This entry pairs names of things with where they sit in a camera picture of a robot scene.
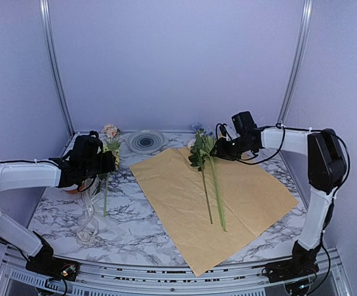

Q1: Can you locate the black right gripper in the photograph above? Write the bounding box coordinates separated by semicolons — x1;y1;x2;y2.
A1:
208;136;252;162

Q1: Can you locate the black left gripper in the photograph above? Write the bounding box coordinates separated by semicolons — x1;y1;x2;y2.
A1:
82;150;117;181

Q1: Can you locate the pink rose fake stem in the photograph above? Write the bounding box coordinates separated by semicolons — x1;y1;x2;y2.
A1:
187;128;213;224

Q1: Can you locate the blue fake flower stem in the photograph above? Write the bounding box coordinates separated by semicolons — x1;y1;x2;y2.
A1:
191;122;213;134

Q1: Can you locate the brown orange wrapping paper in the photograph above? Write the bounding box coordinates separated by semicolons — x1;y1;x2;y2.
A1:
130;147;298;276

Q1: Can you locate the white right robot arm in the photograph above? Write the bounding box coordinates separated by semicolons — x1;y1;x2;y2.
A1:
213;111;350;276

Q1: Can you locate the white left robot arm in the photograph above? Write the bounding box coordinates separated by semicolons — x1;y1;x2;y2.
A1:
0;131;116;274

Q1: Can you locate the orange cup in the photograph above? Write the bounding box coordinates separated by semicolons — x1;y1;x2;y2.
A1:
62;184;83;194

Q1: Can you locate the grey ringed plate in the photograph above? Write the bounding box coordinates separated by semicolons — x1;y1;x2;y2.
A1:
126;129;168;154

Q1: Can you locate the cream ribbon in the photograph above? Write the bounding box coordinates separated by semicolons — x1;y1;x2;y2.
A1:
76;180;101;245

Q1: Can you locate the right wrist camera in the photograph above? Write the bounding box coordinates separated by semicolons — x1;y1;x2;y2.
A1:
215;123;237;147

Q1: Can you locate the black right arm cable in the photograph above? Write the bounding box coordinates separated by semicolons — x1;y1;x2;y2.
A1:
216;123;350;189

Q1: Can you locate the aluminium frame post right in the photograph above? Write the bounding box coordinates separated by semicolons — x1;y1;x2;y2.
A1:
276;0;313;123

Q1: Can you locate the aluminium frame post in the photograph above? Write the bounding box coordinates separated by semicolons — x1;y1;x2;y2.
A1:
39;0;75;136
276;0;313;123

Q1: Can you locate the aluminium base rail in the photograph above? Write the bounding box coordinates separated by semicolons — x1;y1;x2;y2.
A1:
0;247;352;295

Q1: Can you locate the aluminium frame post left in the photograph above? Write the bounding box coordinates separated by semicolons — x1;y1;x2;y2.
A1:
39;0;75;136

